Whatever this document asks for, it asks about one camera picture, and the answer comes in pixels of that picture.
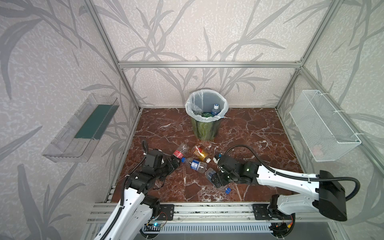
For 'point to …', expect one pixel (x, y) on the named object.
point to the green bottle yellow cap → (207, 114)
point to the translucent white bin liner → (204, 100)
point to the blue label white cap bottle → (216, 110)
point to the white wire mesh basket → (326, 134)
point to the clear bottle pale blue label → (209, 172)
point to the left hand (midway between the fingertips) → (179, 159)
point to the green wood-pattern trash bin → (206, 131)
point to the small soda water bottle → (200, 166)
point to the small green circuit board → (153, 227)
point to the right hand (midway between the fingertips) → (216, 172)
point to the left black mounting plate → (166, 212)
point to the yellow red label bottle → (200, 153)
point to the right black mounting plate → (261, 212)
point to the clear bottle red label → (182, 149)
